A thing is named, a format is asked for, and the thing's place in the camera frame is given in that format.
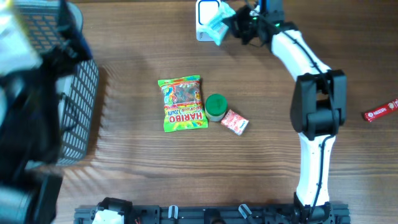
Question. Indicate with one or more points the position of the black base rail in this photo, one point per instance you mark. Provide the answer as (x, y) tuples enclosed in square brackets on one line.
[(217, 214)]

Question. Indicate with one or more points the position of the light blue tissue pack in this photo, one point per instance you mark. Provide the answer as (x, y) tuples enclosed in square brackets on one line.
[(216, 28)]

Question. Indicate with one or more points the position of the small red snack box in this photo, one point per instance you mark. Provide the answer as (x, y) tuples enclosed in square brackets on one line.
[(235, 122)]

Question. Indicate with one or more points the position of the grey plastic shopping basket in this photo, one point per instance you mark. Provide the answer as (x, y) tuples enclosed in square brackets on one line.
[(77, 90)]

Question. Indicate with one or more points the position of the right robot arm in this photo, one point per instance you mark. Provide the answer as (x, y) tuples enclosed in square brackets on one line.
[(317, 111)]

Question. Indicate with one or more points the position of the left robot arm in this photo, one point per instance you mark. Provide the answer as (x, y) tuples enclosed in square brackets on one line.
[(30, 126)]

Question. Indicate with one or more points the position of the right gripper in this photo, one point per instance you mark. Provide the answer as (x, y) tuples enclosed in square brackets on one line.
[(235, 22)]

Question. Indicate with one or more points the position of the white barcode scanner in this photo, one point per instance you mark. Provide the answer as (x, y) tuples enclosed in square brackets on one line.
[(205, 10)]

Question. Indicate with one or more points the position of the red Nescafe coffee stick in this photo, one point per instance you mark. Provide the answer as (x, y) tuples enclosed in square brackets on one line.
[(381, 111)]

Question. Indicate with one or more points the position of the Haribo gummy candy bag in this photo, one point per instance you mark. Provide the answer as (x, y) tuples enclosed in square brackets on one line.
[(183, 106)]

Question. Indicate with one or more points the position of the green lid jar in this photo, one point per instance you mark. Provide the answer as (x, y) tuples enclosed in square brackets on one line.
[(215, 107)]

